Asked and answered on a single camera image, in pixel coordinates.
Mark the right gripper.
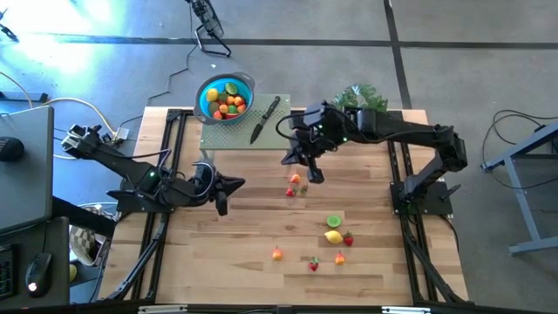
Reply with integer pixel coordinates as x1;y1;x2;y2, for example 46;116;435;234
281;102;350;185

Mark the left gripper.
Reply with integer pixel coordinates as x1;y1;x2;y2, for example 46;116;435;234
182;160;247;217

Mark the black-handled kitchen knife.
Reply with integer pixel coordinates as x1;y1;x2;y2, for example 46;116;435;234
249;95;282;146

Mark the blue collapsible colander grey rim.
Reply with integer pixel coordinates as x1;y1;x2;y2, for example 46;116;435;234
193;72;256;126

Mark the green perforated metal riser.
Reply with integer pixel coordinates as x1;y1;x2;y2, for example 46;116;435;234
199;92;293;167

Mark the potted monstera plant white pot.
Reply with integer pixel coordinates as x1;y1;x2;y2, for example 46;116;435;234
333;83;389;113

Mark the checkered fabric bag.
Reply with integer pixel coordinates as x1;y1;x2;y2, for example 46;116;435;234
68;203;111;268

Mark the black floor fan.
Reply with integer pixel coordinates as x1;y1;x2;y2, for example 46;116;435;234
185;0;233;58

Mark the dark desk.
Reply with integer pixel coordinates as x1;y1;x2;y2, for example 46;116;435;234
0;216;71;311

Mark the grey desk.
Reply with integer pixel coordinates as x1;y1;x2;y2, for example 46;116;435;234
0;106;56;236

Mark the black mouse with light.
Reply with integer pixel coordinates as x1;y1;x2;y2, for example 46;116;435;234
24;251;54;299

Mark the black computer mouse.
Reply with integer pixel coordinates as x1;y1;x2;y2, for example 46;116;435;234
0;136;26;163

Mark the black keyboard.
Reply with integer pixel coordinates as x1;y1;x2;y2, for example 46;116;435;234
0;242;19;301

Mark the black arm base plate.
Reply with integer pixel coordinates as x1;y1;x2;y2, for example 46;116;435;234
390;181;454;217
106;177;180;215

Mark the silver metal bracket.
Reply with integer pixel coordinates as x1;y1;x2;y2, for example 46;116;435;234
381;305;432;314
138;304;188;314

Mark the cream thick cable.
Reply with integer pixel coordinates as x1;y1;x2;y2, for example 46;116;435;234
0;69;114;160

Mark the grey metal desk frame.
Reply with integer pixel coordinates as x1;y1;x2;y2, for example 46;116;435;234
480;120;558;257

